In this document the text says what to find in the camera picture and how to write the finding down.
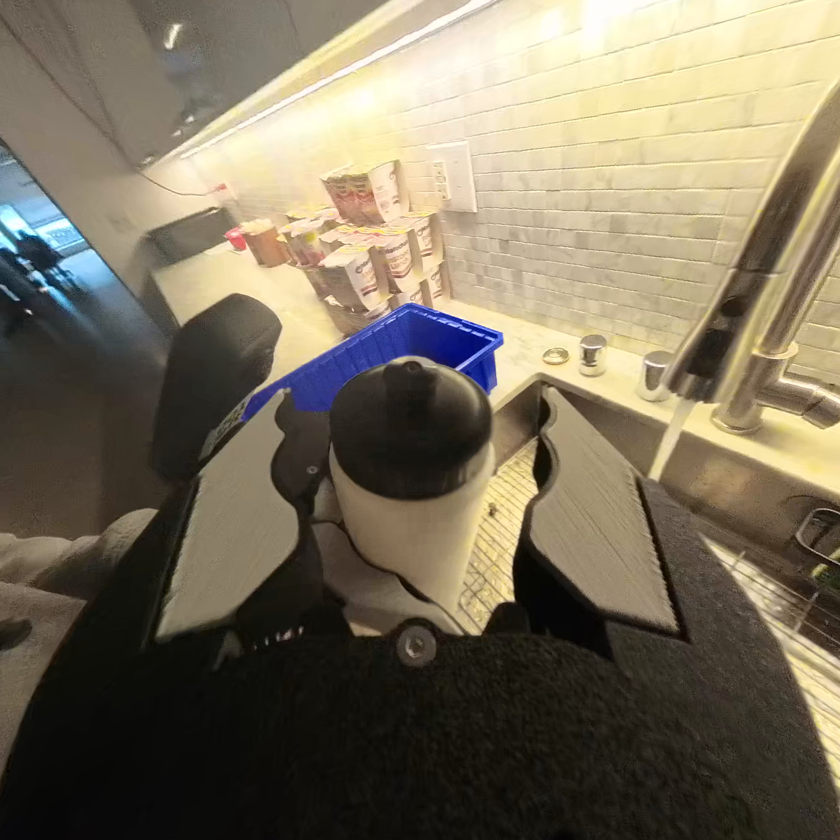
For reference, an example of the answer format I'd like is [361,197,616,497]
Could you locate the brown container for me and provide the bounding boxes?
[239,220,290,266]

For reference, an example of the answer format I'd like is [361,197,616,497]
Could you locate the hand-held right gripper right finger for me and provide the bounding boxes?
[512,386,683,641]

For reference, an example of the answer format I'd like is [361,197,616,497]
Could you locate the white wall outlet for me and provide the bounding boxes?
[427,140,479,214]

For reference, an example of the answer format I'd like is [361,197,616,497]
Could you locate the blue plastic bin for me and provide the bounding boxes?
[243,302,505,421]

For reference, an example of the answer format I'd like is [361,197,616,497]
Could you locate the black cable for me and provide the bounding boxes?
[141,167,217,198]

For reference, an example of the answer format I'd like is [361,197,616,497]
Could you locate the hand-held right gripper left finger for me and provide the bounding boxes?
[154,387,345,644]

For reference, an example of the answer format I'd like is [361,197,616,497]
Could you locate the running water stream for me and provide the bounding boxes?
[646,397,695,483]

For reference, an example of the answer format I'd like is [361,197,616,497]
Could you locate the black wire sponge holder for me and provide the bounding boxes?
[794,507,840,581]

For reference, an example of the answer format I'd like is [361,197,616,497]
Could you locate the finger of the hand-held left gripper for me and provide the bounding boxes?
[314,518,475,637]

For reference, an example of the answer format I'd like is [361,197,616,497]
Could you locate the wire sink grid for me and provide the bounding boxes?
[456,440,840,756]

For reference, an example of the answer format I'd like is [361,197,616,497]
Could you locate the black bottle cap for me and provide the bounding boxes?
[329,357,494,500]

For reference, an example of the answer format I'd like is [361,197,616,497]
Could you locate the upper kitchen cabinet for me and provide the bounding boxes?
[0,0,395,172]

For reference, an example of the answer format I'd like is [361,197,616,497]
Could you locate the black countertop appliance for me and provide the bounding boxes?
[144,206,227,263]

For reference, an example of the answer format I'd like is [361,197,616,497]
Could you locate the white plastic bottle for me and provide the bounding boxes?
[328,440,496,611]

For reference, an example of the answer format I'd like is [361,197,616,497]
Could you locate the stack of instant noodle cups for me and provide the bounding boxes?
[279,159,450,336]

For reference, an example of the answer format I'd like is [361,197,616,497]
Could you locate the stainless steel faucet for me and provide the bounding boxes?
[659,79,840,434]

